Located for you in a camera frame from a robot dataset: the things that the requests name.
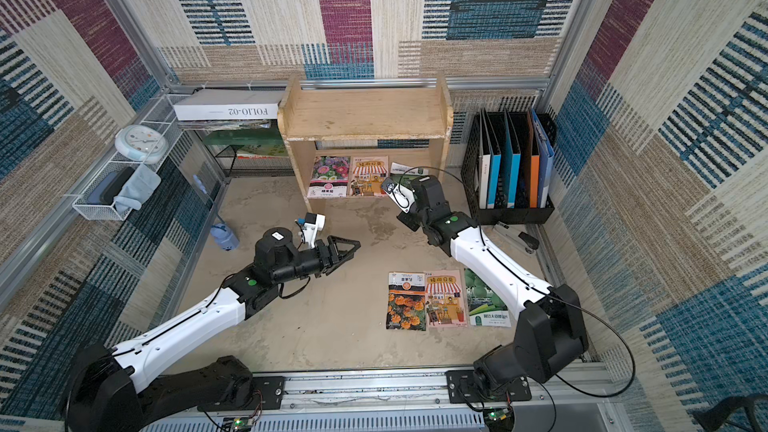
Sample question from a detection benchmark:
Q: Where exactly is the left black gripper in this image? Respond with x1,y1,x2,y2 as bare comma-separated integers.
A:
270,236,359,287

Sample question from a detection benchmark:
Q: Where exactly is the green melon seed bag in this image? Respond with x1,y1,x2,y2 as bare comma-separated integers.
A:
390,162,429,176
464,268,512,328

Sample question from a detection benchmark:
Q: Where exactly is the purple flower seed bag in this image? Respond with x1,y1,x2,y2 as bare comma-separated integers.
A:
307,155,351,199

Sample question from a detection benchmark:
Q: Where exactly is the orange marigold seed bag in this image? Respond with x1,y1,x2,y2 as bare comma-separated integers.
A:
386,272,428,331

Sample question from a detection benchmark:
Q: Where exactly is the pink flower shop seed bag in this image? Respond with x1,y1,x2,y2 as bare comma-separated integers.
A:
426,270,467,328

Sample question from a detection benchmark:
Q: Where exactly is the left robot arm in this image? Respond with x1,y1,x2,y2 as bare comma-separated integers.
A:
61,227,361,431

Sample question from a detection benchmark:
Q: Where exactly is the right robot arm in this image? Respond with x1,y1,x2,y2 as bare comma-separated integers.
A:
382,175,588,397

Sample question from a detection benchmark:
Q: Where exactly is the wooden two-tier shelf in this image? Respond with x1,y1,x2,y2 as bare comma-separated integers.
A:
277,74,454,214

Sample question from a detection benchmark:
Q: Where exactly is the teal binder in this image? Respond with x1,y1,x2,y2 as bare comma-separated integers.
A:
485,112,501,209
504,112,521,208

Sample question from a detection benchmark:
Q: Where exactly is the white binder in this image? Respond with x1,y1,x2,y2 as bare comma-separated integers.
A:
478,112,491,209

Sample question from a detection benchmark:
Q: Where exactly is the black file holder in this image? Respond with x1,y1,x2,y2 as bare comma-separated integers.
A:
460,110,557,225

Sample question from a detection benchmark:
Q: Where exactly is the grey stapler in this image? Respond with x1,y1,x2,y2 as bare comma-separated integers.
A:
493,222,540,255

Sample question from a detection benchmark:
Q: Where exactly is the orange binder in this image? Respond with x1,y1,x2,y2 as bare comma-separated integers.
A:
527,110,540,208

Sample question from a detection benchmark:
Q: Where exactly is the blue binder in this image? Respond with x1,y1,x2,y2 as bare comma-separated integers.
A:
531,111,554,208

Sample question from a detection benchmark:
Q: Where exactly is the green book on rack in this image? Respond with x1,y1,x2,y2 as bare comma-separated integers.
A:
203,128,287,157

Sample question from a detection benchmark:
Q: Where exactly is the white folio box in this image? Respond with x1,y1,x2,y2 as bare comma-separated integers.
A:
173,89,283,121

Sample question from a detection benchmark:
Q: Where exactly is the light blue cloth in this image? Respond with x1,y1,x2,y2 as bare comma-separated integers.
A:
114,164,161,214

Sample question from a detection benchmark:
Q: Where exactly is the white round clock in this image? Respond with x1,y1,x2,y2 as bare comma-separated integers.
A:
114,125,169,164

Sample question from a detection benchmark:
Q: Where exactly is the dark pouch in basket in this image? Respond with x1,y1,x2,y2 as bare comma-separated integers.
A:
84,167,135,205

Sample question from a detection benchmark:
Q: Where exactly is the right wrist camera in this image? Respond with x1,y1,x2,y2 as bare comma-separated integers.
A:
381,177,415,214

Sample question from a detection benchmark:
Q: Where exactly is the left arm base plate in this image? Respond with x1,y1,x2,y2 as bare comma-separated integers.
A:
197,375,286,413

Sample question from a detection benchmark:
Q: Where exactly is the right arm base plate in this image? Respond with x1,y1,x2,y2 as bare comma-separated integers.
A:
444,369,532,405

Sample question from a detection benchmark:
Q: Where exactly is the white wire basket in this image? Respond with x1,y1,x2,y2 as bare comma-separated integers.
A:
72,94,181,221

